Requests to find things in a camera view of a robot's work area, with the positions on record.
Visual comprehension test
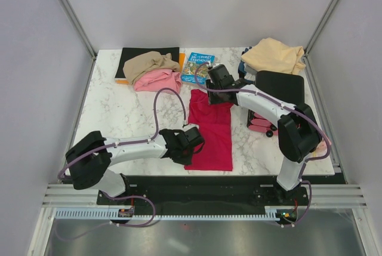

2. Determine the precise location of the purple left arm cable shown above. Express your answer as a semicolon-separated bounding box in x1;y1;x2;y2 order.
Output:
55;88;190;241

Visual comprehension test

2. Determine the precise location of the right aluminium frame post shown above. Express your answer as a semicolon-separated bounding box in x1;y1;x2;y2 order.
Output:
305;0;341;56

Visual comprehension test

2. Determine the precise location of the black notebook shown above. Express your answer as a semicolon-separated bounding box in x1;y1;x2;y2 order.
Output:
119;47;181;64

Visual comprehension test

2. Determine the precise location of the cream yellow t shirt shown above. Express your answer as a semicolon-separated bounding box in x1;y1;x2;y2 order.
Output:
241;38;306;75

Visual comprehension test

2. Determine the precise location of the aluminium frame post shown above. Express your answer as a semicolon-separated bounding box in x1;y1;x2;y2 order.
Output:
58;0;97;60
305;0;341;56

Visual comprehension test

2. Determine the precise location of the white slotted cable duct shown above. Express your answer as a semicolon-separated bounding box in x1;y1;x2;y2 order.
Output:
54;208;282;221

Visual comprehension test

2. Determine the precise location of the pink small box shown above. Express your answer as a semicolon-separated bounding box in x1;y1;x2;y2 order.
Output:
316;139;332;154

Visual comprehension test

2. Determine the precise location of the beige t shirt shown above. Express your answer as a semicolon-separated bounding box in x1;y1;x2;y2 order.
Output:
123;51;181;85

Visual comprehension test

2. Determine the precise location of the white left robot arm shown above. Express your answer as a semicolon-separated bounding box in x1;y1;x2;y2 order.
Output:
66;125;205;204

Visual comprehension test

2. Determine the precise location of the black pink drawer organizer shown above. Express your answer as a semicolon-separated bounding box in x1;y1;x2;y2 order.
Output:
247;70;305;138

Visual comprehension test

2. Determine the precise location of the magenta t shirt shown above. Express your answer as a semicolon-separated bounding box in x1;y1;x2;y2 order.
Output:
185;90;233;171

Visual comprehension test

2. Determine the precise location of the blue illustrated paperback book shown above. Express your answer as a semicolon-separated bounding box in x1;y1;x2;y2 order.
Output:
181;52;215;86

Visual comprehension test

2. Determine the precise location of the light pink t shirt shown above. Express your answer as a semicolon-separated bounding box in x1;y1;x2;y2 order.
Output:
133;69;182;93

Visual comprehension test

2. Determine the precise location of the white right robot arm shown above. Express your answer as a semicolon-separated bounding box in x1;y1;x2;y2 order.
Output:
205;62;330;205

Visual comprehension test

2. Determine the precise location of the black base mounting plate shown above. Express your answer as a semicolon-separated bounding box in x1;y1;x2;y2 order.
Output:
97;176;309;215

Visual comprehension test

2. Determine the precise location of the left aluminium frame post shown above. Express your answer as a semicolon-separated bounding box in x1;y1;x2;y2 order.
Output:
58;0;97;60

